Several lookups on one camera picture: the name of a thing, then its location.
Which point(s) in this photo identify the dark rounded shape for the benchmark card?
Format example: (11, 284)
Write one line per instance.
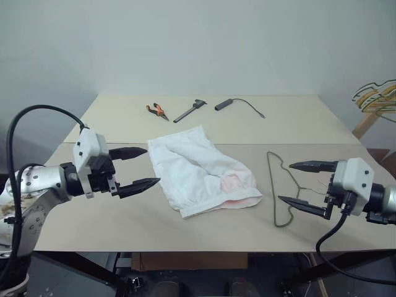
(167, 287)
(243, 287)

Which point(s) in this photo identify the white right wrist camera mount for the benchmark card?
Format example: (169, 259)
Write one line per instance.
(352, 176)

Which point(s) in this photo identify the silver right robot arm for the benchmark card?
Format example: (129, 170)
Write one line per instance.
(379, 196)

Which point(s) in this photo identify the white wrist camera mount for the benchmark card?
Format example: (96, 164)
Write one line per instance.
(88, 145)
(352, 176)

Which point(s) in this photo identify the light wooden stand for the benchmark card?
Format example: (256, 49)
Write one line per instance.
(366, 122)

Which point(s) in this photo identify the black caliper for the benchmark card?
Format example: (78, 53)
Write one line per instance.
(185, 113)

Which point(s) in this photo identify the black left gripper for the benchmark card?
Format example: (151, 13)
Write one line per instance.
(100, 176)

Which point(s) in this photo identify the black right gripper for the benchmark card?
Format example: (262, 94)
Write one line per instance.
(333, 196)

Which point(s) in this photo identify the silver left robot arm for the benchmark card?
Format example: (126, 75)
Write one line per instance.
(40, 179)

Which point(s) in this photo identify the white cloth shorts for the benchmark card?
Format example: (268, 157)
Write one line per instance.
(191, 173)

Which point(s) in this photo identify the orange black pliers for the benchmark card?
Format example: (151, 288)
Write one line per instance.
(158, 110)

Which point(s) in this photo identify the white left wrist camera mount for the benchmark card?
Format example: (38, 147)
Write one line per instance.
(88, 145)

